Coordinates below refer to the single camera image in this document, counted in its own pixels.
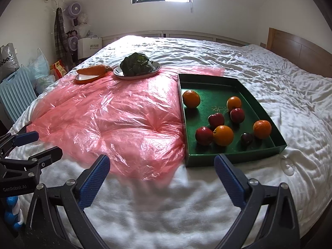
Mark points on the dark leafy greens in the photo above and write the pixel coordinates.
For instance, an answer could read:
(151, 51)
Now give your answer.
(137, 63)

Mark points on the bed with white quilt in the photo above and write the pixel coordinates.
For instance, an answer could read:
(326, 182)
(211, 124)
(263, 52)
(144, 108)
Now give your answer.
(259, 64)

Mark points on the clear plastic bag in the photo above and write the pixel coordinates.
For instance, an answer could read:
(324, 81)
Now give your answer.
(40, 67)

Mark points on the white plastic bag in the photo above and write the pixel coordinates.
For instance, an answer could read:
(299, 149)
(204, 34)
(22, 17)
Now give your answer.
(85, 28)

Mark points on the light blue ribbed panel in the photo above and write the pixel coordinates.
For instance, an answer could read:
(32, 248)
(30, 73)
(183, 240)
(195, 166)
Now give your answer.
(16, 93)

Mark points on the wooden headboard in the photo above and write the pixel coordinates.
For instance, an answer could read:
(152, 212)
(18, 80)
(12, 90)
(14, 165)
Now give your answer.
(298, 48)

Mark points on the green tray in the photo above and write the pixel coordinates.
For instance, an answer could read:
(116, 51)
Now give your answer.
(207, 158)

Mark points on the rough-skinned orange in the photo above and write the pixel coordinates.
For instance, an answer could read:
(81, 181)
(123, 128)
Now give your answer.
(262, 129)
(191, 99)

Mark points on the small white fan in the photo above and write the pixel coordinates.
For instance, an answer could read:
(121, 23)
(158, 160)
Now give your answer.
(72, 43)

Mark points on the carrot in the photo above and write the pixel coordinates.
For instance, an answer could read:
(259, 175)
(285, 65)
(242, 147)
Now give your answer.
(93, 69)

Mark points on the white cardboard box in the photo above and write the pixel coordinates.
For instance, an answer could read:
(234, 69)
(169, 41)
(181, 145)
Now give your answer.
(89, 48)

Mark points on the plaid scarf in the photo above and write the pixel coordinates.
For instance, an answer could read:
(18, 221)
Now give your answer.
(60, 36)

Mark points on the red snack box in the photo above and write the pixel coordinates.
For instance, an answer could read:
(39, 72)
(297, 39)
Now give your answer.
(59, 69)

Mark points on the smooth orange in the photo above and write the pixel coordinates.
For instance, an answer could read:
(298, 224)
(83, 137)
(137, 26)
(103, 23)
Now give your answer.
(234, 103)
(223, 136)

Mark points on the person's left hand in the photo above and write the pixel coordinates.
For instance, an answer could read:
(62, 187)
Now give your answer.
(11, 212)

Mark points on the orange rimmed plate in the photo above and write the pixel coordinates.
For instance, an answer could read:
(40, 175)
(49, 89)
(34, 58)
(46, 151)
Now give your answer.
(85, 79)

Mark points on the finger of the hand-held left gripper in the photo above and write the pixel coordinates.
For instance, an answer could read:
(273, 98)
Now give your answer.
(26, 138)
(46, 157)

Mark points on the grey printed bag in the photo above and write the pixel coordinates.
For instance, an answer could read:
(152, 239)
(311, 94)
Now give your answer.
(7, 59)

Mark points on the grey oval plate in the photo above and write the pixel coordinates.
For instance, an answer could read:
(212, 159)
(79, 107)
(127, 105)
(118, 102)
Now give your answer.
(155, 68)

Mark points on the white coat rack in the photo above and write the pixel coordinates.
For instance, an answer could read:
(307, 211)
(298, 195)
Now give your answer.
(53, 2)

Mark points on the dark red apple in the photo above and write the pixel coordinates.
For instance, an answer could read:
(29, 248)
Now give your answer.
(216, 120)
(203, 136)
(237, 115)

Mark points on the dark purple plum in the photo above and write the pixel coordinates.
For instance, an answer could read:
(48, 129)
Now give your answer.
(246, 138)

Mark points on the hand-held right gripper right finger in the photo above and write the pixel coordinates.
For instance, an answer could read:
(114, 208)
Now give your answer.
(230, 181)

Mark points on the small purple fan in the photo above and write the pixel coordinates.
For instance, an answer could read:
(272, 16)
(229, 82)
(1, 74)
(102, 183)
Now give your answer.
(75, 9)

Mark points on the pink plastic sheet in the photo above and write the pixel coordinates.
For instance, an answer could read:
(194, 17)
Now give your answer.
(116, 119)

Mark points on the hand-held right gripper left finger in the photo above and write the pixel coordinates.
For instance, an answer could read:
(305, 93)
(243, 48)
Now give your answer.
(94, 179)

